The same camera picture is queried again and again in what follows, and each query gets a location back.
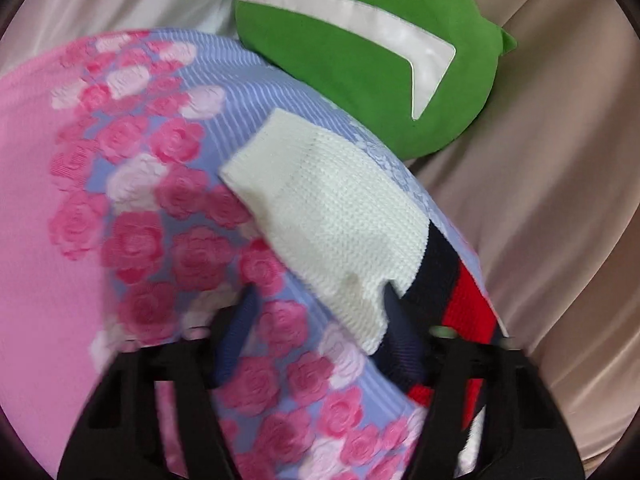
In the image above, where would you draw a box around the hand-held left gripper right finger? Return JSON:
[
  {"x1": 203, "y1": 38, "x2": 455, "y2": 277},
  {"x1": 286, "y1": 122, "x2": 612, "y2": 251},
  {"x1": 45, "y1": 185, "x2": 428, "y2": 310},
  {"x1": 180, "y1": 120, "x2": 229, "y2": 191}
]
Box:
[{"x1": 380, "y1": 284, "x2": 586, "y2": 480}]

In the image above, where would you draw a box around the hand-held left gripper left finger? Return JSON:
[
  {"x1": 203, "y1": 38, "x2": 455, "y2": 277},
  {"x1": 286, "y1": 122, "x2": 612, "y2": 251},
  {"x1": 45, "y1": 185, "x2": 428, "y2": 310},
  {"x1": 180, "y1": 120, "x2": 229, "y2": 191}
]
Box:
[{"x1": 57, "y1": 285, "x2": 263, "y2": 480}]

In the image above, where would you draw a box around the white knit sweater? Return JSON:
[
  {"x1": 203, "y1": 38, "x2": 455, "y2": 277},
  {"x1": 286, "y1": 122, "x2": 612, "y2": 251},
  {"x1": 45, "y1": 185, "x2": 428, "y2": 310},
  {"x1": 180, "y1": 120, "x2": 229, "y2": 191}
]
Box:
[{"x1": 219, "y1": 107, "x2": 512, "y2": 441}]

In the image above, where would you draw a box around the pink blue floral blanket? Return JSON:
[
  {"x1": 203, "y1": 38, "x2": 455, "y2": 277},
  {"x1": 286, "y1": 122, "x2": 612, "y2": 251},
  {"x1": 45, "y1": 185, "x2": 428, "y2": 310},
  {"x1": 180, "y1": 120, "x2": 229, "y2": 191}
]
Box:
[{"x1": 0, "y1": 29, "x2": 511, "y2": 480}]

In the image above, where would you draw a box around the beige bed sheet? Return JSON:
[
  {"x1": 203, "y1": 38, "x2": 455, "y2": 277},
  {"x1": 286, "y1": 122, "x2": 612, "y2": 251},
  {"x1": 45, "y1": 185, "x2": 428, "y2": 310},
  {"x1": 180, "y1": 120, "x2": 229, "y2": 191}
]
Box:
[{"x1": 0, "y1": 0, "x2": 640, "y2": 466}]

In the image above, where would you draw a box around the green cloth with white stripe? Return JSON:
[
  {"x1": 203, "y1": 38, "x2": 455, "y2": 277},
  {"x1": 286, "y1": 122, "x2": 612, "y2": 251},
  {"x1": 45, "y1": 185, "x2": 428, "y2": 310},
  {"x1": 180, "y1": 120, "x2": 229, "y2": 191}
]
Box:
[{"x1": 235, "y1": 0, "x2": 518, "y2": 158}]

